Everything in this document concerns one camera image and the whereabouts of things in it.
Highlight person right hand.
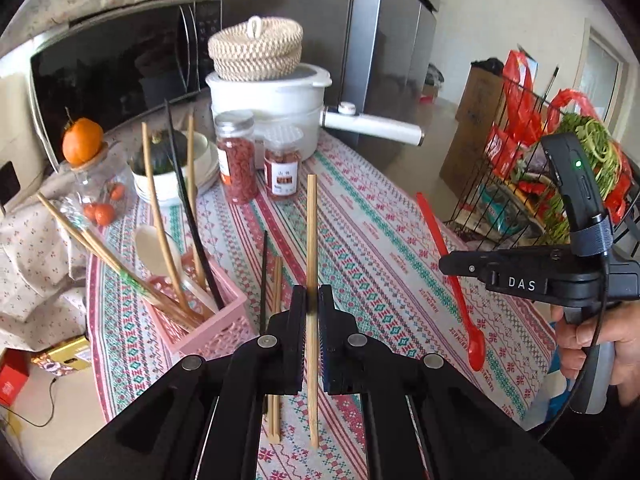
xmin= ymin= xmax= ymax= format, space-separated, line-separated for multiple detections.
xmin=551 ymin=301 xmax=640 ymax=406

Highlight wooden chopstick pair on table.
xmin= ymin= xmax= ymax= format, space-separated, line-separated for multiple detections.
xmin=266 ymin=256 xmax=284 ymax=444

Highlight red plastic spoon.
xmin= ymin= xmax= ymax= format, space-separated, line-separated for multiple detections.
xmin=415 ymin=190 xmax=487 ymax=373

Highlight pink perforated utensil basket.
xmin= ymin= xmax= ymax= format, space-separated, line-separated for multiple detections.
xmin=144 ymin=253 xmax=257 ymax=361

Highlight black chopstick gold band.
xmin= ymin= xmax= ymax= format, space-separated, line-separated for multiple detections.
xmin=258 ymin=230 xmax=269 ymax=416

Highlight black chopstick in basket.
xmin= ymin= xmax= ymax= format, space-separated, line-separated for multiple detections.
xmin=164 ymin=101 xmax=224 ymax=310

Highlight yellow box on floor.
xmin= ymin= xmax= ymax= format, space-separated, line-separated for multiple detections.
xmin=30 ymin=336 xmax=92 ymax=377

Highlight patterned handmade tablecloth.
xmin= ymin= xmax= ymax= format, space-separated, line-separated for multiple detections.
xmin=84 ymin=129 xmax=558 ymax=480

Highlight green wrapped chopstick pair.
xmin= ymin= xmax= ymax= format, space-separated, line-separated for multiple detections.
xmin=36 ymin=192 xmax=202 ymax=332

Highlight white ceramic spoon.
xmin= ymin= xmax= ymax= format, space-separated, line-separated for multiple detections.
xmin=134 ymin=226 xmax=218 ymax=318

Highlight red box on floor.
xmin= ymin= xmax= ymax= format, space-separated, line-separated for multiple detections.
xmin=0 ymin=349 xmax=29 ymax=406

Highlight cardboard box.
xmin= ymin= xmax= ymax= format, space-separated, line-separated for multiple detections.
xmin=439 ymin=58 xmax=503 ymax=198

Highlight floral white cloth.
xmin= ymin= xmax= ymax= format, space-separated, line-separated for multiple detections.
xmin=1 ymin=195 xmax=87 ymax=352

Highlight glass jar with small oranges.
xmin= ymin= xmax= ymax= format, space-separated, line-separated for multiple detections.
xmin=61 ymin=141 xmax=134 ymax=229

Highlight dark green pumpkin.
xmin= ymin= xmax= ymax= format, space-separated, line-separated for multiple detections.
xmin=129 ymin=129 xmax=188 ymax=176

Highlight short jar red label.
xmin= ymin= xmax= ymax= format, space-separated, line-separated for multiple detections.
xmin=264 ymin=125 xmax=304 ymax=200

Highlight tall jar red goji berries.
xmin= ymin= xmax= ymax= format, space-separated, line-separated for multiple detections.
xmin=214 ymin=110 xmax=258 ymax=205

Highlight large orange on jar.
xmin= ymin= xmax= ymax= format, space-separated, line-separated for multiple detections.
xmin=62 ymin=110 xmax=104 ymax=167

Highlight silver refrigerator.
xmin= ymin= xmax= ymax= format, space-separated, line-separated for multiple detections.
xmin=224 ymin=0 xmax=440 ymax=157

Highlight white electric cooking pot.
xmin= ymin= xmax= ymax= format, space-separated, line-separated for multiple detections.
xmin=205 ymin=63 xmax=424 ymax=169

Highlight black microwave oven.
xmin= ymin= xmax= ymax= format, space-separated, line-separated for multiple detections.
xmin=1 ymin=0 xmax=222 ymax=170

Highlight wire basket with groceries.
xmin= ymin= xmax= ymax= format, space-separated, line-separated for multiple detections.
xmin=440 ymin=51 xmax=639 ymax=257

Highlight white bowl with green handle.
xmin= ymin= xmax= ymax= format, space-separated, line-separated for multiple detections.
xmin=131 ymin=132 xmax=219 ymax=208

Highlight woven rope basket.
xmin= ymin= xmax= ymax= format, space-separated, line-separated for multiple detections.
xmin=207 ymin=15 xmax=304 ymax=82

